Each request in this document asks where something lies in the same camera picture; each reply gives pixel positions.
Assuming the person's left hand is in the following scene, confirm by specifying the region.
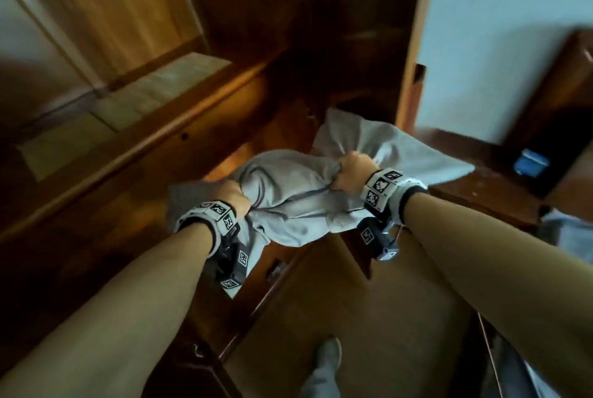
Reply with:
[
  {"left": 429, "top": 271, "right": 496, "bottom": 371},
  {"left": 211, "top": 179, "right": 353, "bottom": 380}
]
[{"left": 214, "top": 179, "right": 253, "bottom": 219}]

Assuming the person's right hand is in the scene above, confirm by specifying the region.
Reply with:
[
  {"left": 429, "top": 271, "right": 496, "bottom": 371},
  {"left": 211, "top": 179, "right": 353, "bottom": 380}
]
[{"left": 331, "top": 150, "right": 381, "bottom": 195}]

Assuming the grey pillow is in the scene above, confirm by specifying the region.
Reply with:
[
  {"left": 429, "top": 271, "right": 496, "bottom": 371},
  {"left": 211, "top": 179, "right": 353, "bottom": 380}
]
[{"left": 166, "top": 108, "right": 476, "bottom": 273}]

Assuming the brown wooden wardrobe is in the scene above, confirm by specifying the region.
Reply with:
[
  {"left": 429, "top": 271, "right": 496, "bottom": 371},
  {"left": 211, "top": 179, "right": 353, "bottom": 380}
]
[{"left": 0, "top": 0, "right": 441, "bottom": 398}]

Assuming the person's right forearm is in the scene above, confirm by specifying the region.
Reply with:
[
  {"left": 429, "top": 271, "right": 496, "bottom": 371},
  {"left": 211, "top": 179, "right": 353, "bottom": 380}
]
[{"left": 403, "top": 191, "right": 593, "bottom": 398}]

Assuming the person's left forearm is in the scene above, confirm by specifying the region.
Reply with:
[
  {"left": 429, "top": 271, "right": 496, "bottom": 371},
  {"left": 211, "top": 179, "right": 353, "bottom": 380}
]
[{"left": 0, "top": 221, "right": 219, "bottom": 398}]

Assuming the person's foot in grey sock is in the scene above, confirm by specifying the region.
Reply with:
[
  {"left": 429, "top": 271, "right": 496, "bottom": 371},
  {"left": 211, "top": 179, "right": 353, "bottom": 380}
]
[{"left": 300, "top": 336, "right": 343, "bottom": 398}]

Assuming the grey-blue bed sheet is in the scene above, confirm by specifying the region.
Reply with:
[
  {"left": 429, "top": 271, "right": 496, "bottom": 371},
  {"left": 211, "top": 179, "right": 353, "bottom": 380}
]
[{"left": 490, "top": 210, "right": 593, "bottom": 398}]

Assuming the white marker left wristband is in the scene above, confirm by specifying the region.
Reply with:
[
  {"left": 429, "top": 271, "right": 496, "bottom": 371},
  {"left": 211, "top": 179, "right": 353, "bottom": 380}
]
[{"left": 174, "top": 200, "right": 241, "bottom": 258}]

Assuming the white marker wristband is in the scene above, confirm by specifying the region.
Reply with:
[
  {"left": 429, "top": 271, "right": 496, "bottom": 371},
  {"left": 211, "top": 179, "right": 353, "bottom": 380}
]
[
  {"left": 174, "top": 200, "right": 241, "bottom": 258},
  {"left": 361, "top": 168, "right": 428, "bottom": 227}
]

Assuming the white marker right wristband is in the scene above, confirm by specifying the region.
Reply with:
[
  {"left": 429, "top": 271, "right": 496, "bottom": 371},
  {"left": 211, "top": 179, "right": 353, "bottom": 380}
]
[{"left": 361, "top": 168, "right": 428, "bottom": 227}]

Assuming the brown wooden nightstand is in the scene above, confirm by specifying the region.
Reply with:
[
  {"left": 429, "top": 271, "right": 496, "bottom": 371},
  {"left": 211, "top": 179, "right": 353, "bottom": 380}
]
[{"left": 414, "top": 128, "right": 543, "bottom": 232}]

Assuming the black device with blue screen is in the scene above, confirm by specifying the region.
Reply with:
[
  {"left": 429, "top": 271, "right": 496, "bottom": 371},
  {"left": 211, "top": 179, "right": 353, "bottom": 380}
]
[{"left": 511, "top": 108, "right": 587, "bottom": 197}]

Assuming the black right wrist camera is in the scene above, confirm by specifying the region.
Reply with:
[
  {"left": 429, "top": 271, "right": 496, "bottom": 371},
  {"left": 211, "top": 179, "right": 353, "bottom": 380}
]
[{"left": 356, "top": 219, "right": 400, "bottom": 262}]

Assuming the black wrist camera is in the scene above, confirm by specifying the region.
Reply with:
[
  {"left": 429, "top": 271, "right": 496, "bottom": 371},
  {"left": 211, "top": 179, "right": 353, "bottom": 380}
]
[
  {"left": 356, "top": 219, "right": 400, "bottom": 262},
  {"left": 214, "top": 235, "right": 253, "bottom": 299}
]

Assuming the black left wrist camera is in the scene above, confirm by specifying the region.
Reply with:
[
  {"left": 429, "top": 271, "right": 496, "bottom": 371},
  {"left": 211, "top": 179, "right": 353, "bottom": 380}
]
[{"left": 214, "top": 235, "right": 253, "bottom": 299}]

